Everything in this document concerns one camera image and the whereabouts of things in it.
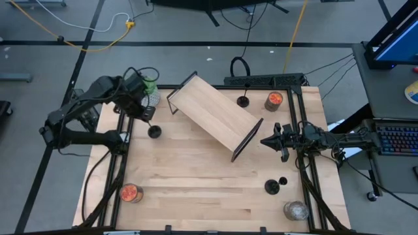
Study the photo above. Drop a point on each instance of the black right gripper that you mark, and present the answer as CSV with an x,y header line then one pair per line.
x,y
285,140

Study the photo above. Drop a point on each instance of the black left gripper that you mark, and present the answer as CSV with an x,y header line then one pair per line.
x,y
132,101

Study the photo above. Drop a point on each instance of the black metal candlestick holder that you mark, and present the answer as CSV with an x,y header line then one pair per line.
x,y
271,187
154,131
243,102

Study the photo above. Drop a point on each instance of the candle jar with orange wax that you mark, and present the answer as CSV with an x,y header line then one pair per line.
x,y
273,99
130,192

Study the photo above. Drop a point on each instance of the candle jar with grey wax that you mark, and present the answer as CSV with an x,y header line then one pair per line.
x,y
295,210

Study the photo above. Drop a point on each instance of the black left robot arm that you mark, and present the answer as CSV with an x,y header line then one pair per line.
x,y
85,137

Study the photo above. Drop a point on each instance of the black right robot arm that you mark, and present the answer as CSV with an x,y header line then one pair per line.
x,y
352,141

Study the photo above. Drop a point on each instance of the succulent in white patterned pot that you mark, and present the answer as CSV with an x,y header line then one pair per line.
x,y
153,99

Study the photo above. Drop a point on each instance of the black power strip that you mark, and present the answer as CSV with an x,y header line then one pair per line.
x,y
261,80

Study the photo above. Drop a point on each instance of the white paper sheet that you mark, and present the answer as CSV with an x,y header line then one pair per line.
x,y
351,152

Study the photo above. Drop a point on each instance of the black desk caster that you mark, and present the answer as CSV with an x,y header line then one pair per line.
x,y
372,196

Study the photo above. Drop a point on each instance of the grey desk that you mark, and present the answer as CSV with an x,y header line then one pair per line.
x,y
385,94

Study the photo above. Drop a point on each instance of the backlit keyboard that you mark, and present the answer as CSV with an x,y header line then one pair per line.
x,y
396,140

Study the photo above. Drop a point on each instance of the grey metal floor bar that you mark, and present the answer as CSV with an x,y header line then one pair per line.
x,y
16,77

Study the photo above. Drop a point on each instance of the black caster foot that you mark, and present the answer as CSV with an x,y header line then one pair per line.
x,y
5,108

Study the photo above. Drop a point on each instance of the round yellow blue pad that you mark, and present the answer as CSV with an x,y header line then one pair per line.
x,y
412,92

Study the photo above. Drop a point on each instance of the computer monitor on stand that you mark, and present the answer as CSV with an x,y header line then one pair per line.
x,y
398,45

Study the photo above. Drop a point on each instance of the grey equipment base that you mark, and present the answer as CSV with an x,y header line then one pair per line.
x,y
36,2

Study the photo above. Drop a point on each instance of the black aluminium table frame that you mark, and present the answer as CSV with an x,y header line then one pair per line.
x,y
296,89

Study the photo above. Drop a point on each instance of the wooden shelf riser black frame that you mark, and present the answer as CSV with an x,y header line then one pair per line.
x,y
212,111

